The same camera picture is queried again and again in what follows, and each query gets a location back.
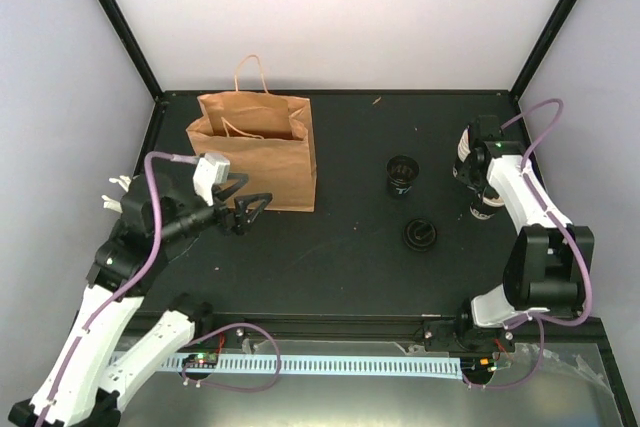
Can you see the brown paper bag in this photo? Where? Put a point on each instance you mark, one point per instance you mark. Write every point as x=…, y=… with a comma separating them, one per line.
x=267, y=136

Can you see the small circuit board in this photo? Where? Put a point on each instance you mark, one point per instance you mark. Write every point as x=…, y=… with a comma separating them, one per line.
x=200, y=361
x=484, y=365

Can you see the left small circuit board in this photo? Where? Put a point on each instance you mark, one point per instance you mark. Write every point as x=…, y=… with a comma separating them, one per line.
x=200, y=361

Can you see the white slotted cable duct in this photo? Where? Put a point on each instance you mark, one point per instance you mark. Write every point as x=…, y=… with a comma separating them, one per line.
x=325, y=365

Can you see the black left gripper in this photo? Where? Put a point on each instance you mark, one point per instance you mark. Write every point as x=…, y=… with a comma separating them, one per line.
x=241, y=221

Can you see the stack of black paper cups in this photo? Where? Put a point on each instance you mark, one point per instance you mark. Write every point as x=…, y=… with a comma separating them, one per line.
x=462, y=164

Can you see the white wooden stirrers in glass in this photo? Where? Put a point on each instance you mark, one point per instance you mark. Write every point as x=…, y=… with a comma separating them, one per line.
x=115, y=194

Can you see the right small circuit board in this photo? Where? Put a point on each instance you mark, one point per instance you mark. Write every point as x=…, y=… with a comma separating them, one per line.
x=484, y=365

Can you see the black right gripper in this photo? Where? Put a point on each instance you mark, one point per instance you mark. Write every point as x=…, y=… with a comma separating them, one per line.
x=469, y=184

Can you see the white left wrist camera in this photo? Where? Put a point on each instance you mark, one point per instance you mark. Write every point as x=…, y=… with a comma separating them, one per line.
x=211, y=169

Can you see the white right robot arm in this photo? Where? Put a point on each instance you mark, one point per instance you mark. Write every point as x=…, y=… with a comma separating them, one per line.
x=547, y=274

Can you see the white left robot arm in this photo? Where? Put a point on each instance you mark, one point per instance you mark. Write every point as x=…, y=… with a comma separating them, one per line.
x=159, y=221

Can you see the black frame post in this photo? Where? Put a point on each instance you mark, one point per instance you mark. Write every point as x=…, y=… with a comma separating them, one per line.
x=548, y=35
x=128, y=40

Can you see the black frame post right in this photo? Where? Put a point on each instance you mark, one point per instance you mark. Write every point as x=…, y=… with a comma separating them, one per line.
x=548, y=35

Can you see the single black paper cup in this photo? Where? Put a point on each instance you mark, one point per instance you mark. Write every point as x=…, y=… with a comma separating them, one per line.
x=486, y=203

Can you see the black front aluminium rail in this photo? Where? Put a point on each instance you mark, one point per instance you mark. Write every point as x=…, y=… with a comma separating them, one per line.
x=445, y=332

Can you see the black frame post left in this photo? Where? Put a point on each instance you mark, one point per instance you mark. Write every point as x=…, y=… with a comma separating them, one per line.
x=128, y=40

